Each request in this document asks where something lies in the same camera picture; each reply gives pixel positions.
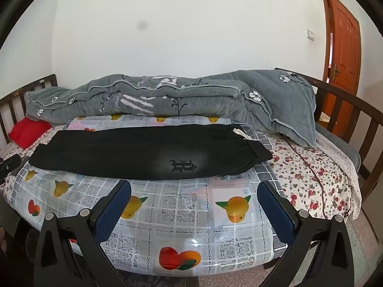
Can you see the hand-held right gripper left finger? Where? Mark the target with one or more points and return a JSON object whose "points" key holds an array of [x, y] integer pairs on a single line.
{"points": [[115, 206]]}

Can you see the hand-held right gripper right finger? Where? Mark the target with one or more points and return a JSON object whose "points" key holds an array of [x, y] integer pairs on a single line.
{"points": [[273, 207]]}

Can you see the black pants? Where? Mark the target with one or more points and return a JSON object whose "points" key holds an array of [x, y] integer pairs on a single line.
{"points": [[134, 152]]}

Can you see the floral bed sheet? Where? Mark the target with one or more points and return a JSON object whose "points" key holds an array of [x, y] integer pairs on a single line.
{"points": [[314, 179]]}

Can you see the fruit print plastic cover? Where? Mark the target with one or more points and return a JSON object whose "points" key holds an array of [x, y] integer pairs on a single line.
{"points": [[179, 209]]}

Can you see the grey floral pillow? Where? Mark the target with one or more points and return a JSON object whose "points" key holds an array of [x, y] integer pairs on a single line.
{"points": [[284, 104]]}

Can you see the grey floral quilt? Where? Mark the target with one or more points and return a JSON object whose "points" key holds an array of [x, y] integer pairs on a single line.
{"points": [[134, 95]]}

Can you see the black phone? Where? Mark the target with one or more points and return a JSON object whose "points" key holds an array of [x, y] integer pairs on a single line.
{"points": [[10, 164]]}

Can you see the red pillow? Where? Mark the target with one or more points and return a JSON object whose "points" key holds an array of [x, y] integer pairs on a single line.
{"points": [[28, 131]]}

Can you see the orange wooden door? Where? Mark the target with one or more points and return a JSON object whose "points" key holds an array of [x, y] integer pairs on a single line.
{"points": [[344, 50]]}

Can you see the dark wooden bed frame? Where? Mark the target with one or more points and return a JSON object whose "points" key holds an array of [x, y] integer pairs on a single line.
{"points": [[344, 94]]}

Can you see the white wall switch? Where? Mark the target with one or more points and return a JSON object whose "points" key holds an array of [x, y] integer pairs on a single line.
{"points": [[310, 34]]}

